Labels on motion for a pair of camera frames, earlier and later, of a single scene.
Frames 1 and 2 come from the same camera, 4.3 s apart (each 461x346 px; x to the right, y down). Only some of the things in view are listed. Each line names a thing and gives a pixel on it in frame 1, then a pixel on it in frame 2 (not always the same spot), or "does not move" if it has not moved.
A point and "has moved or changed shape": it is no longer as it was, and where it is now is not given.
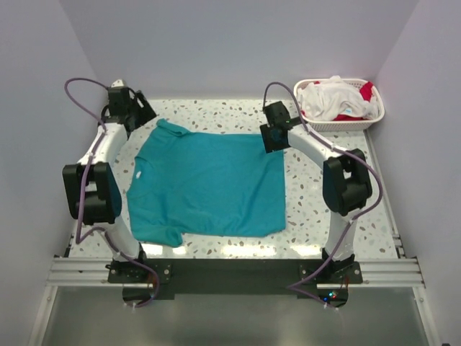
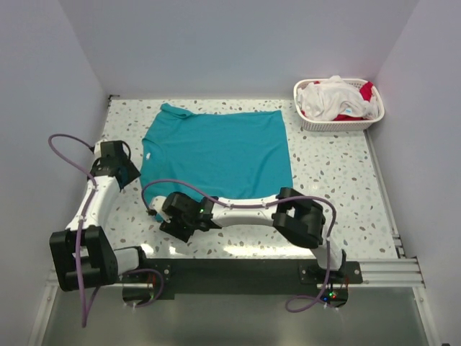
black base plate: (148, 282) does not move
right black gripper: (269, 145) -> (173, 228)
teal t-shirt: (189, 183) has moved or changed shape
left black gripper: (146, 113) -> (132, 174)
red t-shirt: (366, 92) does not move
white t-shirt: (328, 98) does not move
